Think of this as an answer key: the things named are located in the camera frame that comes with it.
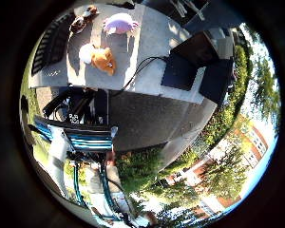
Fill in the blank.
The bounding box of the pink axolotl plush toy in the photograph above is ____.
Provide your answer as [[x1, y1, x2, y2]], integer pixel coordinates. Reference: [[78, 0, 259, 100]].
[[103, 12, 141, 36]]

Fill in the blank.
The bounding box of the orange and white fox plush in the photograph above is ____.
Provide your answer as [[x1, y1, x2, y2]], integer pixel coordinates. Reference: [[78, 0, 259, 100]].
[[78, 43, 117, 77]]

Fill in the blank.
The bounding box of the striped tiger plush toy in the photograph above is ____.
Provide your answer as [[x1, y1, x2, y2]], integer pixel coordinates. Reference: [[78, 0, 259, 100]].
[[69, 4, 100, 34]]

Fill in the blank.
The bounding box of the red and white building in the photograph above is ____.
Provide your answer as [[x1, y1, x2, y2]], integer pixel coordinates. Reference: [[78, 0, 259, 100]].
[[167, 123, 270, 220]]

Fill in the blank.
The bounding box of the person in beige clothes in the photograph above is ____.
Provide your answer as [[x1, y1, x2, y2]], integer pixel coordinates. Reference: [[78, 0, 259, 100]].
[[85, 151, 160, 226]]

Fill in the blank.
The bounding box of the black cable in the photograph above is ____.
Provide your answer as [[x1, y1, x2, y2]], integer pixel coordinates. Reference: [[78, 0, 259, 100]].
[[117, 55, 169, 97]]

